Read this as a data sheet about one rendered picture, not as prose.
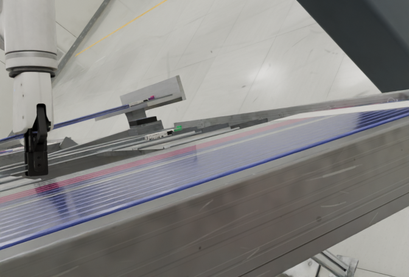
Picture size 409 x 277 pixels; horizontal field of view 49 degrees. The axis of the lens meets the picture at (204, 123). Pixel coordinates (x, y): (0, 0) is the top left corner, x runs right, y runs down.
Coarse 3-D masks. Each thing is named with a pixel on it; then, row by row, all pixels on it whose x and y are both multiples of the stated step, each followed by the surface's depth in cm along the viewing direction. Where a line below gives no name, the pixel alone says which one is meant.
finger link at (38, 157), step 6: (36, 138) 73; (36, 144) 74; (42, 144) 74; (36, 150) 75; (42, 150) 75; (30, 156) 75; (36, 156) 75; (42, 156) 75; (30, 162) 75; (36, 162) 75; (42, 162) 75; (30, 168) 75; (36, 168) 75; (42, 168) 75; (30, 174) 75; (36, 174) 75; (42, 174) 76
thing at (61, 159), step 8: (176, 128) 92; (144, 136) 88; (112, 144) 84; (120, 144) 85; (128, 144) 86; (80, 152) 80; (88, 152) 81; (96, 152) 82; (48, 160) 77; (56, 160) 78; (64, 160) 79; (16, 168) 74; (24, 168) 75; (0, 176) 73
